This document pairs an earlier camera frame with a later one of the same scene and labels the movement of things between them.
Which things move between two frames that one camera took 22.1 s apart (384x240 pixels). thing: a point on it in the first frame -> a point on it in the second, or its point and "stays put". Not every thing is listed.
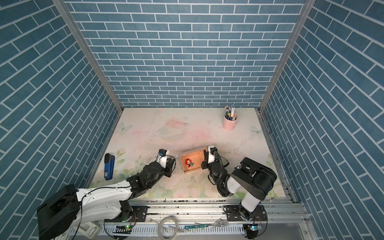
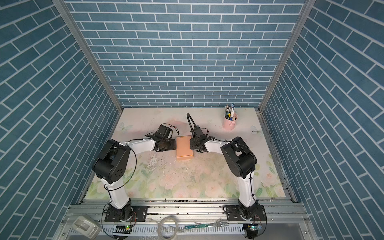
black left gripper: x=169 y=168 -> x=173 y=146
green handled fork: x=219 y=223 stays put
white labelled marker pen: x=232 y=111 stays put
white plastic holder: x=89 y=229 stays put
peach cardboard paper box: x=192 y=160 -> x=183 y=148
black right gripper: x=206 y=164 -> x=192 y=146
